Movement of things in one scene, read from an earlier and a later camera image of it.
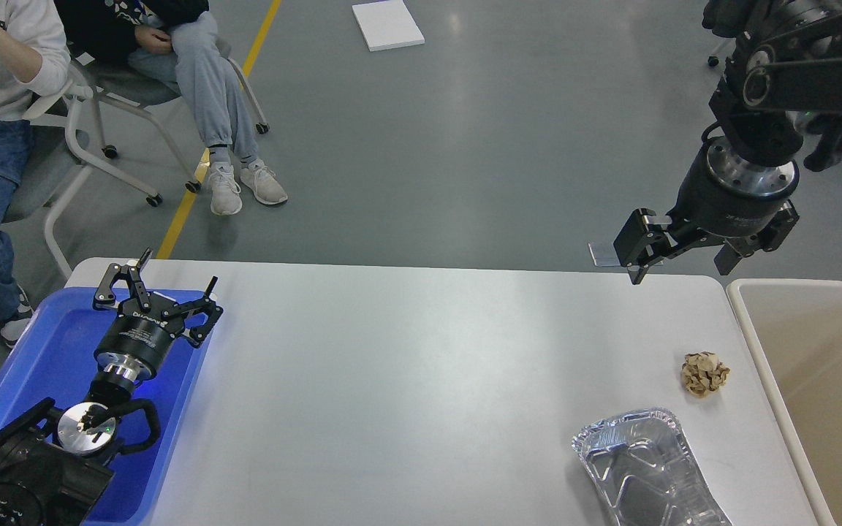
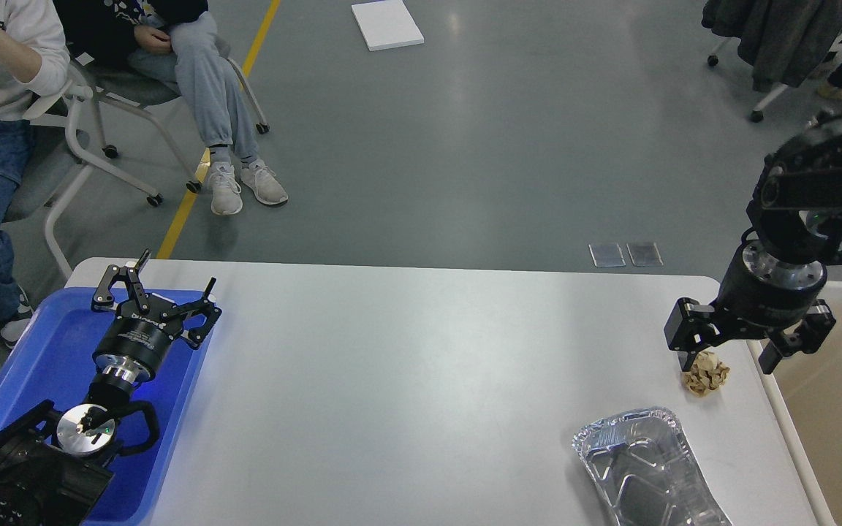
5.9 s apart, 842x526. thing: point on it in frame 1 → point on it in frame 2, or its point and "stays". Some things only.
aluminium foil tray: [643, 469] stays
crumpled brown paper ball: [702, 372] stays
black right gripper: [723, 192] → [759, 294]
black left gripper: [135, 340] stays
